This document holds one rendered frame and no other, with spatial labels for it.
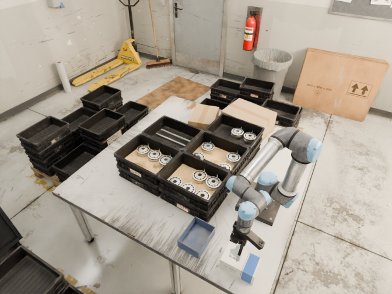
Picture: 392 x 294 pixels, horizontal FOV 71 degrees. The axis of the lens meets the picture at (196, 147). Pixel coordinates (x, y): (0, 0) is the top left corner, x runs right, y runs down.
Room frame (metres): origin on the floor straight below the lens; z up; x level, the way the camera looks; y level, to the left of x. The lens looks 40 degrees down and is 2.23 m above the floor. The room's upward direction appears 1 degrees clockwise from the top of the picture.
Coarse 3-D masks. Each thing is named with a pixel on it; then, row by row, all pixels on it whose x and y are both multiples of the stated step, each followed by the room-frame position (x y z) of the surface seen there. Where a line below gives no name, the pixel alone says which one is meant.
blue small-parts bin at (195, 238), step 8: (192, 224) 1.01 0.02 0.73; (200, 224) 1.01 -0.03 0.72; (208, 224) 0.98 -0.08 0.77; (184, 232) 0.93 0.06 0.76; (192, 232) 0.96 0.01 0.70; (200, 232) 0.96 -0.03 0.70; (208, 232) 0.96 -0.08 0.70; (184, 240) 0.90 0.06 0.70; (192, 240) 0.91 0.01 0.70; (200, 240) 0.91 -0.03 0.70; (208, 240) 0.88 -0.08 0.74; (184, 248) 0.84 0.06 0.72; (192, 248) 0.85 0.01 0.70; (200, 248) 0.85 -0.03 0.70
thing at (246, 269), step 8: (224, 256) 0.76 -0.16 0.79; (232, 256) 0.76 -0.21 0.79; (248, 256) 0.76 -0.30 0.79; (256, 256) 0.76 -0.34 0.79; (224, 264) 0.73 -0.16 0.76; (232, 264) 0.71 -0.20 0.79; (240, 264) 0.71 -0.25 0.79; (248, 264) 0.72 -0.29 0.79; (256, 264) 0.72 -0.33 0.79; (232, 272) 0.70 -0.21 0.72; (240, 272) 0.68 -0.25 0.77; (248, 272) 0.67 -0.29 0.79; (256, 272) 0.67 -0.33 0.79; (248, 280) 0.66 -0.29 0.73
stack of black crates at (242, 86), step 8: (248, 80) 3.33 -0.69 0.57; (256, 80) 3.29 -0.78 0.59; (264, 80) 3.25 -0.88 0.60; (240, 88) 3.08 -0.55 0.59; (248, 88) 3.05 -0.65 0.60; (256, 88) 3.24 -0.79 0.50; (264, 88) 3.24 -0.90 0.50; (272, 88) 3.05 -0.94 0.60; (240, 96) 3.09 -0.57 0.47; (248, 96) 3.05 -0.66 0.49; (256, 96) 3.00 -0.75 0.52; (264, 96) 2.97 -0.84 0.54; (272, 96) 3.15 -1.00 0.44
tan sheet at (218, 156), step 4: (200, 148) 1.63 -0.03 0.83; (216, 148) 1.63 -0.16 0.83; (200, 152) 1.58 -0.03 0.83; (212, 152) 1.58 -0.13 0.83; (216, 152) 1.58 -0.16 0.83; (220, 152) 1.58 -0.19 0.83; (224, 152) 1.58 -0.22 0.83; (228, 152) 1.58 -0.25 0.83; (208, 156) 1.54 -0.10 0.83; (212, 156) 1.54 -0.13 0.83; (216, 156) 1.54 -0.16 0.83; (220, 156) 1.54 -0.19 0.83; (224, 156) 1.54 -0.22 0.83; (212, 160) 1.49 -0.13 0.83; (216, 160) 1.49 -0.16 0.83; (220, 160) 1.49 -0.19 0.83; (224, 160) 1.49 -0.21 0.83; (232, 164) 1.45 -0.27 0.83; (232, 168) 1.41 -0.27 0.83
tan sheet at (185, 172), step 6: (180, 168) 1.41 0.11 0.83; (186, 168) 1.41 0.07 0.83; (192, 168) 1.41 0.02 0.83; (174, 174) 1.34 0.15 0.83; (180, 174) 1.34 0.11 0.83; (186, 174) 1.34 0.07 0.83; (186, 180) 1.29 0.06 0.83; (192, 180) 1.29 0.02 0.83; (198, 186) 1.24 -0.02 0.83; (204, 186) 1.24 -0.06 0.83; (210, 192) 1.18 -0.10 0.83
